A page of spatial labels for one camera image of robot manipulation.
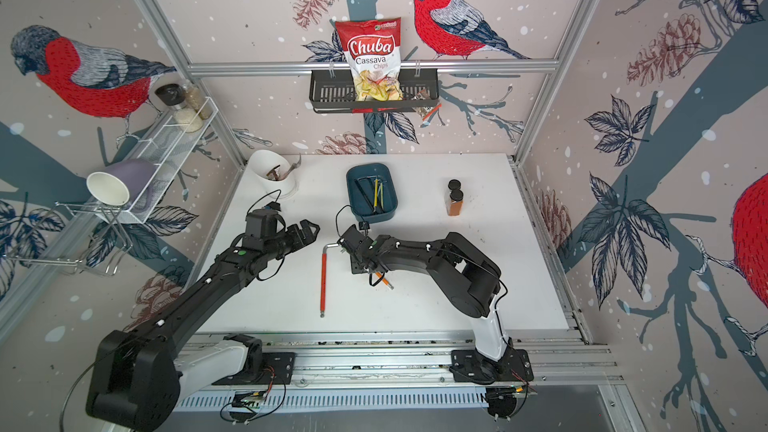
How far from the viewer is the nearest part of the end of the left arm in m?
0.75

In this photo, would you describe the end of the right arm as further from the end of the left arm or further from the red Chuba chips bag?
the red Chuba chips bag

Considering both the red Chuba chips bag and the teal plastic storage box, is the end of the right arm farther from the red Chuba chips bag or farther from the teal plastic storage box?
the red Chuba chips bag

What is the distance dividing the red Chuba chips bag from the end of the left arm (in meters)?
0.42

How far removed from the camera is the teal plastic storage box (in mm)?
1038

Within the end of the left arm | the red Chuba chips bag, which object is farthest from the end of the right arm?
the red Chuba chips bag

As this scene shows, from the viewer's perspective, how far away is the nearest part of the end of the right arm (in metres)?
0.65

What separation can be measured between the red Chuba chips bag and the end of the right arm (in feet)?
1.40
